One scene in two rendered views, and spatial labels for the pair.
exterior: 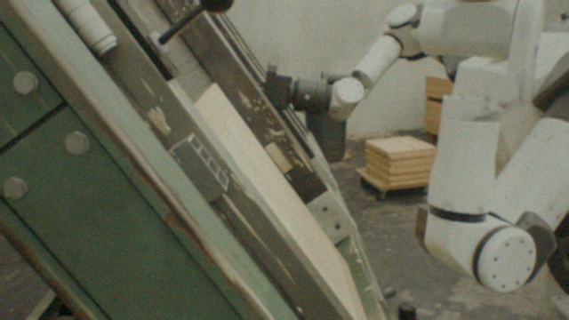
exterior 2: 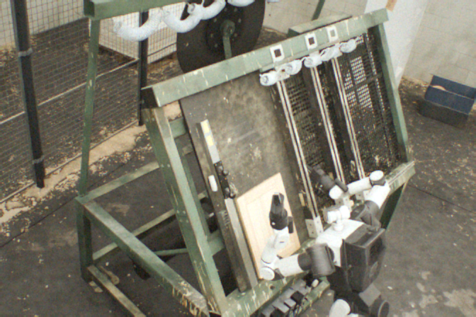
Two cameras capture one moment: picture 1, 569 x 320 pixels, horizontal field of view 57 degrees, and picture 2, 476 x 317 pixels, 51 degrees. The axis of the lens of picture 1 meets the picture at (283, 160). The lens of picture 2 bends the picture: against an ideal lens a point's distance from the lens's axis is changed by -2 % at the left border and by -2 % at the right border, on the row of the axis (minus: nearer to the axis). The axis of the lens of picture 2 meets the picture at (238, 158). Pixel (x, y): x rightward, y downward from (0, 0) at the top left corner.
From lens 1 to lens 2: 2.21 m
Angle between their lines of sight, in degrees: 40
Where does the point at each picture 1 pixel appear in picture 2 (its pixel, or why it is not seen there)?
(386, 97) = not seen: outside the picture
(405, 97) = not seen: outside the picture
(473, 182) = (265, 255)
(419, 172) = not seen: outside the picture
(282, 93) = (315, 178)
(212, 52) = (292, 156)
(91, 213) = (187, 228)
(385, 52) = (362, 185)
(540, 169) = (286, 262)
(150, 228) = (192, 234)
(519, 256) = (268, 274)
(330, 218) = (311, 228)
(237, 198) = (230, 226)
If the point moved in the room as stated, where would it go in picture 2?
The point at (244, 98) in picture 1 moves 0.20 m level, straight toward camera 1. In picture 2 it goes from (297, 175) to (278, 189)
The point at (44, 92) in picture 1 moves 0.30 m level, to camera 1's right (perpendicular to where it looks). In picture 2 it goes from (185, 214) to (229, 249)
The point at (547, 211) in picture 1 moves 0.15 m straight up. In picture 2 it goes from (282, 271) to (287, 250)
